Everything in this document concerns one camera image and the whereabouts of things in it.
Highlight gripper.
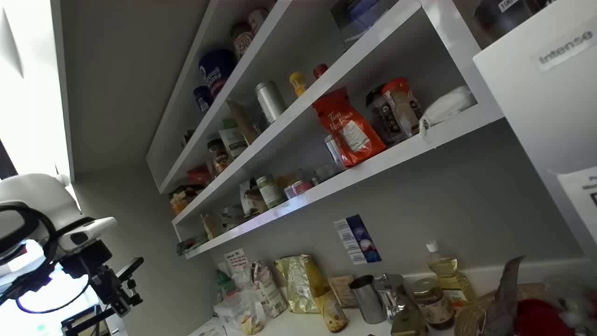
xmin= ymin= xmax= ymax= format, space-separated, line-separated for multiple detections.
xmin=60 ymin=239 xmax=145 ymax=318

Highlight tan packet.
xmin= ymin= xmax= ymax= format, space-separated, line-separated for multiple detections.
xmin=201 ymin=213 xmax=225 ymax=241

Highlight green packet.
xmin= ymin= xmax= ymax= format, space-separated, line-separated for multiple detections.
xmin=215 ymin=268 xmax=236 ymax=300

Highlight red packet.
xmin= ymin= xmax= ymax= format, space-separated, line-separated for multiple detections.
xmin=186 ymin=165 xmax=215 ymax=188

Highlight white packet with print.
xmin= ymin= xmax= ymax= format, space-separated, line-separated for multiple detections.
xmin=239 ymin=180 xmax=257 ymax=217

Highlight orange packet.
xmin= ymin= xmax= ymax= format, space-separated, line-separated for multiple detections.
xmin=312 ymin=87 xmax=387 ymax=168

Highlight green flat box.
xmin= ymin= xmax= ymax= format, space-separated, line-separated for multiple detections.
xmin=176 ymin=235 xmax=209 ymax=257

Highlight yellow packets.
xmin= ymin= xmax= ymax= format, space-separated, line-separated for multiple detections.
xmin=168 ymin=184 xmax=204 ymax=216

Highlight white card with red print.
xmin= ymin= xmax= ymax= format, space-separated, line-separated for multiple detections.
xmin=223 ymin=248 xmax=250 ymax=276

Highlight clear plastic bag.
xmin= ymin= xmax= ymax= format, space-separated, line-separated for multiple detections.
xmin=213 ymin=288 xmax=267 ymax=336

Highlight white printed bag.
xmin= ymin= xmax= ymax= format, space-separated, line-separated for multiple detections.
xmin=250 ymin=260 xmax=288 ymax=319

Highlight glass jar with dark lid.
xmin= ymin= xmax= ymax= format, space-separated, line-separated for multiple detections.
xmin=207 ymin=138 xmax=230 ymax=176

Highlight gold foil bag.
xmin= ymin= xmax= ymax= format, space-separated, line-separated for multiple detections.
xmin=273 ymin=254 xmax=322 ymax=315

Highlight jar with green lid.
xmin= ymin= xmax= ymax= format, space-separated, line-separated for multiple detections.
xmin=256 ymin=175 xmax=285 ymax=210

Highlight white and green box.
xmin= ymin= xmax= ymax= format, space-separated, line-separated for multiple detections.
xmin=219 ymin=119 xmax=249 ymax=162

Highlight small blue container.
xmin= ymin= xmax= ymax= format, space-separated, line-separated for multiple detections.
xmin=193 ymin=85 xmax=215 ymax=114

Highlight brown paper bag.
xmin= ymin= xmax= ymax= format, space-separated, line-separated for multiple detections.
xmin=227 ymin=99 xmax=262 ymax=146

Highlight pink round tin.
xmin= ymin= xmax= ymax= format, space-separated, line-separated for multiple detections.
xmin=284 ymin=180 xmax=313 ymax=201

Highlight window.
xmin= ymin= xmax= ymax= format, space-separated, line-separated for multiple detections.
xmin=0 ymin=0 xmax=71 ymax=180

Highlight tall yellow snack bottle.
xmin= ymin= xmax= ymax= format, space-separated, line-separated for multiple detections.
xmin=302 ymin=254 xmax=350 ymax=334

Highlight brown cardboard box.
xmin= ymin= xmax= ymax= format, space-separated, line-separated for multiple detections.
xmin=327 ymin=275 xmax=359 ymax=309

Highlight large blue canister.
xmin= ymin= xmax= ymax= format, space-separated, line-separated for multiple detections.
xmin=198 ymin=49 xmax=238 ymax=99

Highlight silver canister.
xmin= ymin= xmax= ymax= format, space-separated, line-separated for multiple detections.
xmin=255 ymin=80 xmax=288 ymax=125

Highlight silver tin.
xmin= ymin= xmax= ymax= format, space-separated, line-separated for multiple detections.
xmin=324 ymin=135 xmax=347 ymax=171

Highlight steel cup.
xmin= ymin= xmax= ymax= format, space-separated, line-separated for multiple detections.
xmin=348 ymin=274 xmax=388 ymax=325

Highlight bottle with yellow cap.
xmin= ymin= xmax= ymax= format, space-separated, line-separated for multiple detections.
xmin=289 ymin=71 xmax=308 ymax=98

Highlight brown jar with red label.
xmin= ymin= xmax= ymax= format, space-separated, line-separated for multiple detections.
xmin=230 ymin=22 xmax=255 ymax=60

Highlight steel coffee pot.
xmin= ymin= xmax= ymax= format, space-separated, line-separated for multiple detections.
xmin=373 ymin=273 xmax=412 ymax=323

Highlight gold box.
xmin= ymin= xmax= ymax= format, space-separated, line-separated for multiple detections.
xmin=390 ymin=307 xmax=428 ymax=336

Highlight jar with pale lid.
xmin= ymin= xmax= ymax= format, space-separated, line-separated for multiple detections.
xmin=247 ymin=7 xmax=271 ymax=34

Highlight jar with gold lid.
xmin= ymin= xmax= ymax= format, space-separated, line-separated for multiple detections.
xmin=411 ymin=277 xmax=456 ymax=331

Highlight dark jar with orange lid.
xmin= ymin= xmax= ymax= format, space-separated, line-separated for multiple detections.
xmin=365 ymin=77 xmax=425 ymax=147

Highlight cooking oil bottle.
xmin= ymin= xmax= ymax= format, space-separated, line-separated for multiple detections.
xmin=425 ymin=240 xmax=478 ymax=312

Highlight woven basket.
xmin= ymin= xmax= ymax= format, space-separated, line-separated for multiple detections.
xmin=454 ymin=282 xmax=562 ymax=336

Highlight blue plastic container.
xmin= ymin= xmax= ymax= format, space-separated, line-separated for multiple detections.
xmin=330 ymin=0 xmax=398 ymax=48

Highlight white plastic bag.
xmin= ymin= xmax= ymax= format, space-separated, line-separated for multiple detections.
xmin=418 ymin=85 xmax=478 ymax=140

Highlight grey paper bag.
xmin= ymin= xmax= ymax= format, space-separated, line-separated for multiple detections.
xmin=484 ymin=255 xmax=527 ymax=336

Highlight red round object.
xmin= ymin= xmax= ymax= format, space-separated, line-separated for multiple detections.
xmin=515 ymin=298 xmax=577 ymax=336

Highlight white cabinet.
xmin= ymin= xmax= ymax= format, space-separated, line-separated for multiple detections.
xmin=472 ymin=0 xmax=597 ymax=258

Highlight dark jar with white label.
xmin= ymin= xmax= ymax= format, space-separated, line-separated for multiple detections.
xmin=473 ymin=0 xmax=556 ymax=43

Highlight white paper notice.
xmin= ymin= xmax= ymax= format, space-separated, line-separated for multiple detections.
xmin=557 ymin=166 xmax=597 ymax=230

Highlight white wall shelf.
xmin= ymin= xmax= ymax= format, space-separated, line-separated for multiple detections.
xmin=146 ymin=0 xmax=507 ymax=260

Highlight blue and white wall note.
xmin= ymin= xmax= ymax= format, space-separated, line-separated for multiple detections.
xmin=333 ymin=214 xmax=382 ymax=266

